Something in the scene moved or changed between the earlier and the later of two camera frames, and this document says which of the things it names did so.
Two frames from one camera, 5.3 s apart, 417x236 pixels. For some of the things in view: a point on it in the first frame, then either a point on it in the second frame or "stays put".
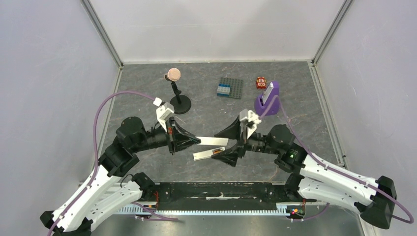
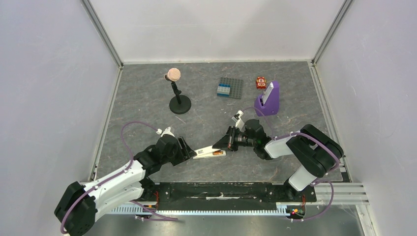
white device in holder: (267, 92) stays put
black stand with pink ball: (181, 103) stays put
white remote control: (205, 154) stays put
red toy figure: (261, 82) stays put
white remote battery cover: (213, 141) -> (205, 150)
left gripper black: (177, 140) -> (185, 153)
